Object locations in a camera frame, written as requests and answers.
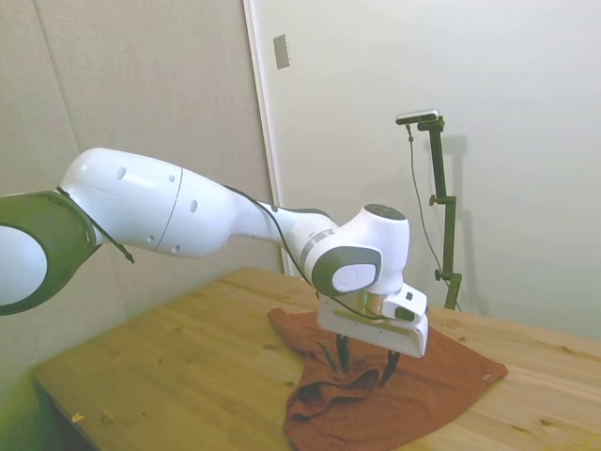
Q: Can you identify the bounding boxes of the grey camera on stand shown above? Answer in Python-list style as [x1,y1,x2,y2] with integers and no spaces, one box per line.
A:
[395,109,442,126]

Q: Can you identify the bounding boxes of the grey wall plate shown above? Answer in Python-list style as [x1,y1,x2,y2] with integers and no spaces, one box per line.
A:
[272,33,291,70]

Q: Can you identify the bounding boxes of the dark jointed camera stand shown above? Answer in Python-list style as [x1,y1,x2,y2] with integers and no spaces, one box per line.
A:
[416,117,464,311]

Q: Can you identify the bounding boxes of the white door frame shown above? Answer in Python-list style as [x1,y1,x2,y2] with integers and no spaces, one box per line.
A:
[242,0,295,277]

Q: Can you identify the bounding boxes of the rust red shorts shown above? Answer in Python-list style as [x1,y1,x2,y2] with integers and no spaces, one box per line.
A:
[267,307,510,451]

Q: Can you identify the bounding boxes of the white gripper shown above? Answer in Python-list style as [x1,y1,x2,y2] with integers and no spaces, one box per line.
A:
[316,296,430,388]

